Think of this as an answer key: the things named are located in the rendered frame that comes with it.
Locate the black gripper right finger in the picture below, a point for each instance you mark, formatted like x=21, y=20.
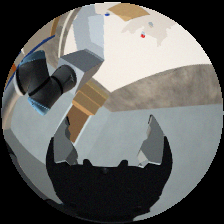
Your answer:
x=155, y=155

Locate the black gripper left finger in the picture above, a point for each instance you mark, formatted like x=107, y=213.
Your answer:
x=61, y=153

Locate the tan square mat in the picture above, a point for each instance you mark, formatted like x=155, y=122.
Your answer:
x=127, y=11

